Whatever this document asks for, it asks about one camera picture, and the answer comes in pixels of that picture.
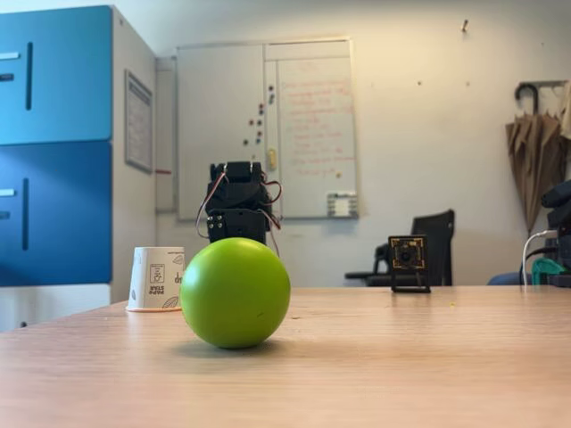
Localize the green foam ball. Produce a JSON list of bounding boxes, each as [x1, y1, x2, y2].
[[179, 236, 292, 350]]

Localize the white printed paper cup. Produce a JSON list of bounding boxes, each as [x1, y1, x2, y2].
[[126, 246, 186, 313]]

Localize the framed paper notice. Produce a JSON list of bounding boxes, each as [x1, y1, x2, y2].
[[123, 69, 154, 174]]

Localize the blue and white locker cabinet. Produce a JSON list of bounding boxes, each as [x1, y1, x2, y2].
[[0, 4, 158, 333]]

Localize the black office chair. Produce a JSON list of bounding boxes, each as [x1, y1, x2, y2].
[[345, 209, 456, 287]]

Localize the blue fabric seat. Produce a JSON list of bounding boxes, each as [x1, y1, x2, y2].
[[487, 271, 533, 287]]

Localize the beige folded umbrella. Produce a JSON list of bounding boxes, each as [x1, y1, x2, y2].
[[505, 111, 571, 236]]

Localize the green table clamp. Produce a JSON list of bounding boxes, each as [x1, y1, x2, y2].
[[530, 257, 566, 286]]

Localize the red servo cable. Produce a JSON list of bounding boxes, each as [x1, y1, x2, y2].
[[194, 171, 229, 241], [261, 171, 286, 259]]

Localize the grey narrow wall panel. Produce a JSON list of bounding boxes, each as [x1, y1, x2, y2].
[[154, 55, 178, 214]]

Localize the black camera module on stand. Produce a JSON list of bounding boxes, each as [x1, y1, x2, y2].
[[387, 235, 432, 294]]

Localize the wall coat rack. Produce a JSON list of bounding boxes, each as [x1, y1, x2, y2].
[[514, 80, 570, 112]]

